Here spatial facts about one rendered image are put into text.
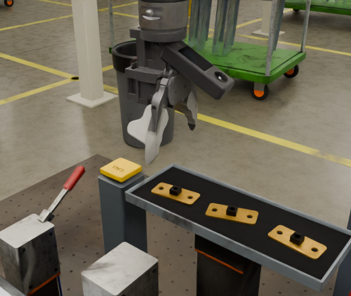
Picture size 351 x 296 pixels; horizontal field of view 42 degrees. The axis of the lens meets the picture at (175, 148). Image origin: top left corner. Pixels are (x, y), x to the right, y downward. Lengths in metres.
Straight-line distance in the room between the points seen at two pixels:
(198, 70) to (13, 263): 0.52
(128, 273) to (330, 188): 2.54
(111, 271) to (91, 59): 3.68
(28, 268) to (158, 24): 0.53
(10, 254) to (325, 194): 2.44
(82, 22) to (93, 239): 3.00
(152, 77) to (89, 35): 3.59
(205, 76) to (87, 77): 3.73
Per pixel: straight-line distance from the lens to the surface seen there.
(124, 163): 0.93
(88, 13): 4.26
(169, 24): 0.69
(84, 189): 1.74
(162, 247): 1.44
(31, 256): 0.95
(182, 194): 0.83
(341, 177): 3.34
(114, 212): 0.94
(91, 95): 4.43
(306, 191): 3.11
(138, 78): 0.73
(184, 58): 0.70
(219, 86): 0.69
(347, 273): 1.06
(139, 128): 0.73
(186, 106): 0.78
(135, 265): 0.76
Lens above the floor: 1.61
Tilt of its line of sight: 27 degrees down
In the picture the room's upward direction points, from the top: straight up
